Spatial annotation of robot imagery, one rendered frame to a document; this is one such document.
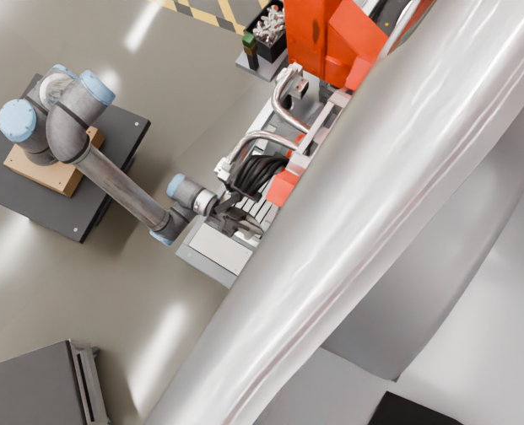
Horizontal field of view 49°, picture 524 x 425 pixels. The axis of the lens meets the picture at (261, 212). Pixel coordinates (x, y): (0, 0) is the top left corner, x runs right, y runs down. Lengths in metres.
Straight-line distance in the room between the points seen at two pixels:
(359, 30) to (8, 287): 1.90
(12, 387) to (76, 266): 0.63
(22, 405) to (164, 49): 1.78
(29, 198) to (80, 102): 0.93
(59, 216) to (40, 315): 0.51
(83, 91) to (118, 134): 0.82
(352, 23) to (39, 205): 1.46
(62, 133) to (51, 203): 0.83
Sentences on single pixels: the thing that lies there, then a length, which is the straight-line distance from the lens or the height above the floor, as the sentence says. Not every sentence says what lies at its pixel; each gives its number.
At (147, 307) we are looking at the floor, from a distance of 2.61.
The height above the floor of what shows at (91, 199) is 0.30.
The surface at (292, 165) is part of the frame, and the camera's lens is 1.47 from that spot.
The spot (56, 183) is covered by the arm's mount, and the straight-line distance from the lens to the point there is 2.48.
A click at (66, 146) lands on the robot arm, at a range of 1.77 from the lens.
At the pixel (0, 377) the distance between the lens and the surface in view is 2.45.
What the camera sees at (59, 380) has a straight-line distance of 2.34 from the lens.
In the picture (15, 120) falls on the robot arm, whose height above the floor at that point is 0.65.
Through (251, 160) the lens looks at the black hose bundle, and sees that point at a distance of 1.56.
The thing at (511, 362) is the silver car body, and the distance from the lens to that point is 1.59.
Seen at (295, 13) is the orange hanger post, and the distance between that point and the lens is 2.01.
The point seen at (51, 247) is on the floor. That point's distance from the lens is 2.83.
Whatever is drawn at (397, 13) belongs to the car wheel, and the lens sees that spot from 2.46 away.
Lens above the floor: 2.48
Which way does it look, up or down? 72 degrees down
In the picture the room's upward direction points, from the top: 18 degrees counter-clockwise
